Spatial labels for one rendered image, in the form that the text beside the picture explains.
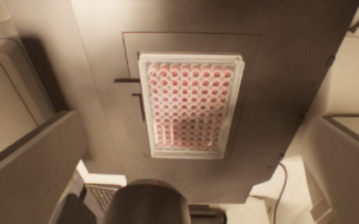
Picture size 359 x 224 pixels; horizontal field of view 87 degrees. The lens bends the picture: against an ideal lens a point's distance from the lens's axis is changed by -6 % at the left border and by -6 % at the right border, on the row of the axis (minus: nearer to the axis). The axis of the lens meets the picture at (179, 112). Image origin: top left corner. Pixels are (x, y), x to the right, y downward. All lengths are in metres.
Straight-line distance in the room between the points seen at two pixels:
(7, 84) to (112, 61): 0.09
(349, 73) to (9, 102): 0.32
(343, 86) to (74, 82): 0.28
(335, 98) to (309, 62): 0.06
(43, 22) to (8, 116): 0.09
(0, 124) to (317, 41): 0.28
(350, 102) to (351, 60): 0.04
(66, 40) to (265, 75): 0.19
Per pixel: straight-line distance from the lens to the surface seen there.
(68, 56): 0.23
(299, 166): 0.74
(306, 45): 0.20
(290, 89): 0.22
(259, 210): 0.82
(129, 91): 0.20
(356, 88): 0.26
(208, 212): 0.74
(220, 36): 0.17
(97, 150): 0.32
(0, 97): 0.22
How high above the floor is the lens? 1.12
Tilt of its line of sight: 49 degrees down
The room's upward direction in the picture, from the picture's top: 177 degrees counter-clockwise
